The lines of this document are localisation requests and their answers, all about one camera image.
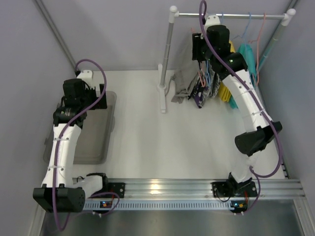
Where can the yellow garment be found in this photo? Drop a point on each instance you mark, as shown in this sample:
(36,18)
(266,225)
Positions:
(224,93)

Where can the blue hanger with patterned garment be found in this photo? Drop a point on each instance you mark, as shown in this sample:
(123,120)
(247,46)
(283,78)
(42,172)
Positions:
(208,73)

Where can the grey slotted cable duct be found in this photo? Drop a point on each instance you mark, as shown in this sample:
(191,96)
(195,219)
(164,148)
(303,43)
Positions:
(174,205)

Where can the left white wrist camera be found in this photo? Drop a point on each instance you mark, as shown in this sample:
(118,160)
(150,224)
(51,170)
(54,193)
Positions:
(85,75)

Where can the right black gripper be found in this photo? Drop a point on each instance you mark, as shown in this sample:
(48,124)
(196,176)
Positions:
(196,46)

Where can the purple patterned garment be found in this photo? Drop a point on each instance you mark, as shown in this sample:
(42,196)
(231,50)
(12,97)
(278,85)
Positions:
(200,94)

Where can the white metal clothes rack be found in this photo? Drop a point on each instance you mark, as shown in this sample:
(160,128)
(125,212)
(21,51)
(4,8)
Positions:
(174,13)

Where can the blue hanger with teal garment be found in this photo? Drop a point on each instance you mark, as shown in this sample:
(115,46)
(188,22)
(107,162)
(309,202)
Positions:
(244,35)

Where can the grey plastic bin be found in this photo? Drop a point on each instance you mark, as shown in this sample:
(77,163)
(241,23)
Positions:
(93,141)

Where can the grey trousers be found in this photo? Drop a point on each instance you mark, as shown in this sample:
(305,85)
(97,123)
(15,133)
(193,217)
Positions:
(184,83)

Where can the far right pink hanger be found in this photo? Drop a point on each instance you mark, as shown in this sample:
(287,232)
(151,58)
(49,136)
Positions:
(257,48)

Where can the aluminium mounting rail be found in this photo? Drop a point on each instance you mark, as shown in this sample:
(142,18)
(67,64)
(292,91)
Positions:
(201,189)

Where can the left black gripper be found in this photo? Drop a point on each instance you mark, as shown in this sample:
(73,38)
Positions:
(102,100)

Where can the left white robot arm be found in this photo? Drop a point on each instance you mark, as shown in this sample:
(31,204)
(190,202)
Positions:
(58,192)

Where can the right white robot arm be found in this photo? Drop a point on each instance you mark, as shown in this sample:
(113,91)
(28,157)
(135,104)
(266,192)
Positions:
(213,47)

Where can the teal garment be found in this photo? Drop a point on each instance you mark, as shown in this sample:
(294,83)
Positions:
(246,51)

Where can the pink wire hanger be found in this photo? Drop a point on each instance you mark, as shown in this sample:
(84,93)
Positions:
(202,74)

